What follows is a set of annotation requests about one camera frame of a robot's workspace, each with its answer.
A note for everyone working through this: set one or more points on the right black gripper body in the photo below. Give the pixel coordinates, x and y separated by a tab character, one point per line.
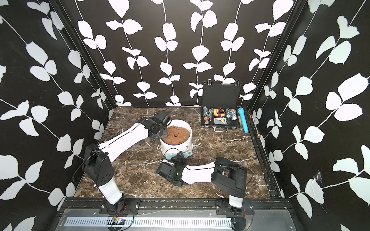
178	163

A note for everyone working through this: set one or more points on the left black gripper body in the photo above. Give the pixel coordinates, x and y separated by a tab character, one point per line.
163	133

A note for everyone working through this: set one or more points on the white ceramic pot with mud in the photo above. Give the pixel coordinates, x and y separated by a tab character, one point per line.
179	139

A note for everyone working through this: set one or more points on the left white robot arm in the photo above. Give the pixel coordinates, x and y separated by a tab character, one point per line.
98	159

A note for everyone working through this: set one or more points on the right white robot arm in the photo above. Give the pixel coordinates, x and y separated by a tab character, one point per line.
230	177

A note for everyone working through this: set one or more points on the open black poker chip case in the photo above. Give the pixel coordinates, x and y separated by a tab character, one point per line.
219	105

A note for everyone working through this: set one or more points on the blue microphone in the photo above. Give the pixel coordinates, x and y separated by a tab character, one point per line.
241	112

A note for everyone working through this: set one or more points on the small green circuit board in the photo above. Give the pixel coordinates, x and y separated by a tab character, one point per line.
118	222

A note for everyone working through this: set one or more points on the white perforated cable tray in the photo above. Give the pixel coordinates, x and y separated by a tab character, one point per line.
151	222

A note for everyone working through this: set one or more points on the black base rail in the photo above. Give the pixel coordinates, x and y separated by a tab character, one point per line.
255	214

